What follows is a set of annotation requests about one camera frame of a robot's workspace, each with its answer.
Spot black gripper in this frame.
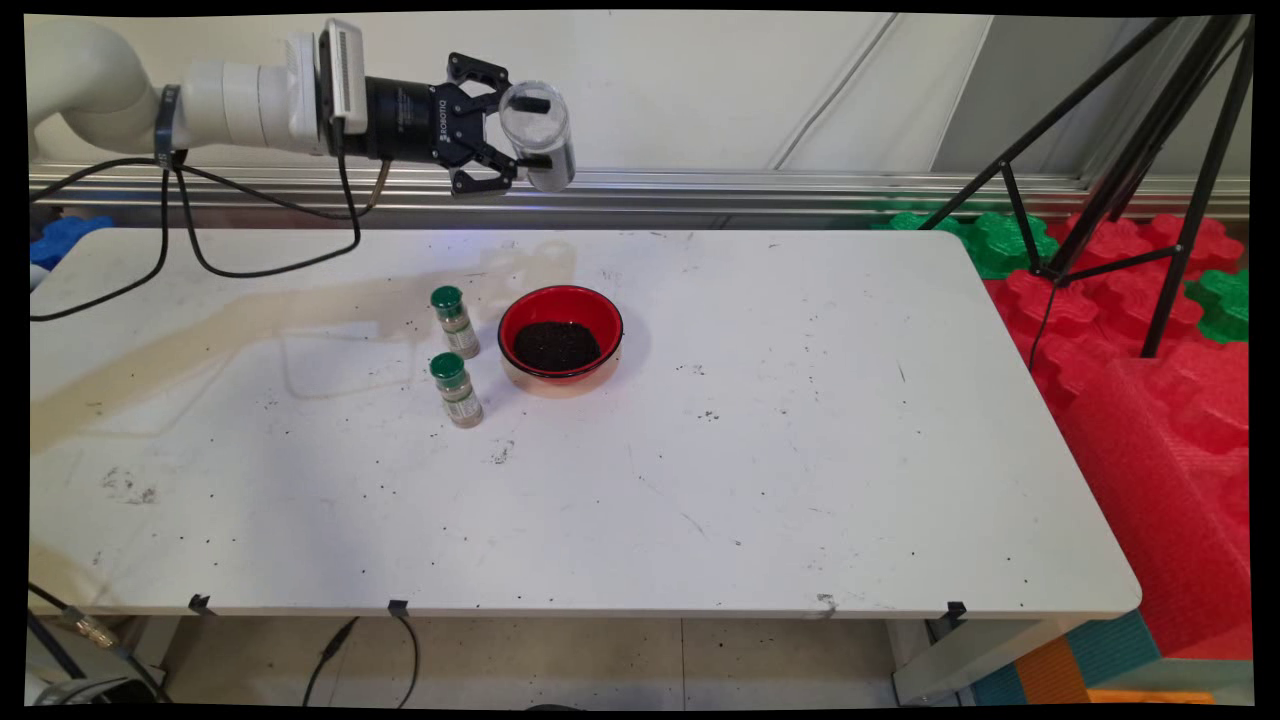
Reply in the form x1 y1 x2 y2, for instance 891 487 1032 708
345 52 553 198

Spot clear plastic jar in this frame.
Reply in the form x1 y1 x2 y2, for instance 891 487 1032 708
498 80 578 193

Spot black seeds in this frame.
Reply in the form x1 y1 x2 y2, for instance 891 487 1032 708
513 320 603 377

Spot red bowl with black rim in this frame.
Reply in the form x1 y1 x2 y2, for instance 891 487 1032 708
497 284 626 399

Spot green-capped spice bottle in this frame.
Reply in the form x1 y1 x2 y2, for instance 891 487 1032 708
431 285 482 360
429 351 486 429

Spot blue foam piece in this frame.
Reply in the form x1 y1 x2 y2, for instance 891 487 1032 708
30 215 116 271

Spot green foam puzzle piece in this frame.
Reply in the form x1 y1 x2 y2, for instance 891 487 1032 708
1185 270 1251 346
965 212 1059 281
870 212 963 236

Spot red foam puzzle piece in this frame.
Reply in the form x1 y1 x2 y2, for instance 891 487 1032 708
1050 213 1246 301
985 268 1201 401

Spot black tripod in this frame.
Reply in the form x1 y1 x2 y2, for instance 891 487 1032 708
915 14 1256 359

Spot grey table leg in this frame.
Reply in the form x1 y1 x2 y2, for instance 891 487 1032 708
890 615 1091 706
28 615 171 701

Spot large red foam block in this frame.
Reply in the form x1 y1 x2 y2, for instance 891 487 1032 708
1040 345 1253 661

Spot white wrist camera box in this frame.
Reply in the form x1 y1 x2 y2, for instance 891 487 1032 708
318 18 368 123

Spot aluminium rail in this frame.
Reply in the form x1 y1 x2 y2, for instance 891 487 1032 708
30 165 1251 226

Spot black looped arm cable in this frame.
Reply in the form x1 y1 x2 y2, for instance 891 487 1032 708
172 118 363 279

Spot blue cable strap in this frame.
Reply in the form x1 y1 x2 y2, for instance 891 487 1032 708
153 85 183 169

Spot black hanging arm cable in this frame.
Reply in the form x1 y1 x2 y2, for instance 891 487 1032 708
30 155 173 323

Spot grey wall cable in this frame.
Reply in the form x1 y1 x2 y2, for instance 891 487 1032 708
770 12 901 171

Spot thin black cable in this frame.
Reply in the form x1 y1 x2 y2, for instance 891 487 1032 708
390 612 421 706

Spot black cable with plug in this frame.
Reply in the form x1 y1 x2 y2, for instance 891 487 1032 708
300 617 361 706

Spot cable with braided connector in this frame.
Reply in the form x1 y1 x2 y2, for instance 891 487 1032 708
28 580 171 701

